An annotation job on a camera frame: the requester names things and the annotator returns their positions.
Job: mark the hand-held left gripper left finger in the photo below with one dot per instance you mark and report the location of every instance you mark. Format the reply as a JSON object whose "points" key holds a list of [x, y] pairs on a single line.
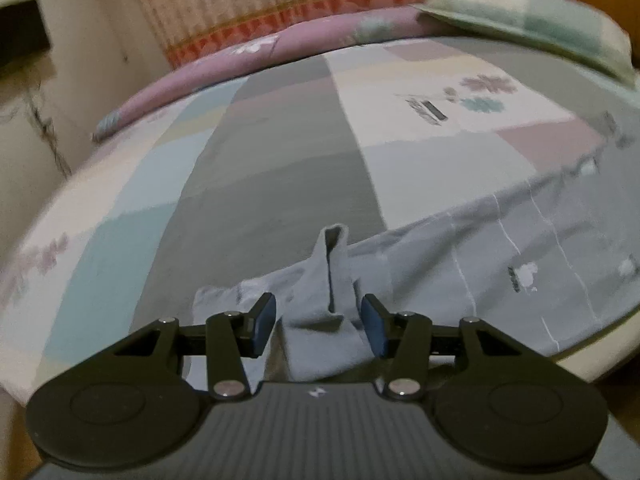
{"points": [[264, 322]]}

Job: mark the grey patterned sweater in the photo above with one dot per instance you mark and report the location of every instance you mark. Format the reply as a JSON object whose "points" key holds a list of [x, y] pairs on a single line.
{"points": [[450, 260]]}

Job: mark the black television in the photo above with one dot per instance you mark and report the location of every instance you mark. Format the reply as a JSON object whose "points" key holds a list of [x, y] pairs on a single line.
{"points": [[22, 35]]}

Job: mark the purple floral quilt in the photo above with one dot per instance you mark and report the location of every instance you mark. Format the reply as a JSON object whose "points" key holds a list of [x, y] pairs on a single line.
{"points": [[225, 60]]}

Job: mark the checked pillow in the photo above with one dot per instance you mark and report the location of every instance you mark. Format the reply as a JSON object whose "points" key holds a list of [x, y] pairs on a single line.
{"points": [[525, 20]]}

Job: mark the patterned curtain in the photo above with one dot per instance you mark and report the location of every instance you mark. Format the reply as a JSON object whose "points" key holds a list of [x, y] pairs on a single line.
{"points": [[275, 0]]}

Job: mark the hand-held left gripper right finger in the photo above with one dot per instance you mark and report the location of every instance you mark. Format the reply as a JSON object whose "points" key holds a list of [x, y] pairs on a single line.
{"points": [[375, 327]]}

